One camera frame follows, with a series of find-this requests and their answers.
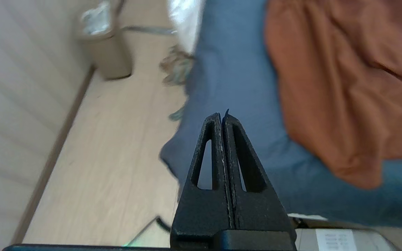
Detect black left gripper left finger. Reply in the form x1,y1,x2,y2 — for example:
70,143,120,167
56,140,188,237
170,112,236,250

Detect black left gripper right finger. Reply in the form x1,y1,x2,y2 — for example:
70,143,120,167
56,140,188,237
222,109,297,244

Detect rust brown drawstring shorts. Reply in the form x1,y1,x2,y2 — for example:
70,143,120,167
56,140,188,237
265,0,402,190

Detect white printed label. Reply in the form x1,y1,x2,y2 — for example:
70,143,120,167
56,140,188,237
315,229,358,251

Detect teal brown patterned slipper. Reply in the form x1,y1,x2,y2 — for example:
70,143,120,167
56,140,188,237
159,45,195,87
169,105,187,122

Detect bed with blue sheet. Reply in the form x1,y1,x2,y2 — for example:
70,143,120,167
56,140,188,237
159,0,402,229

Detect brown trash bin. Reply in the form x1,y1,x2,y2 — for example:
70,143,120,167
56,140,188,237
77,0,133,81

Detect white pillow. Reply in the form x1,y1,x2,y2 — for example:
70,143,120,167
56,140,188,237
168,0,205,54

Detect clear plastic bin liner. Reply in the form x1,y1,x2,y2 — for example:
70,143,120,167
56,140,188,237
82,2,112,35

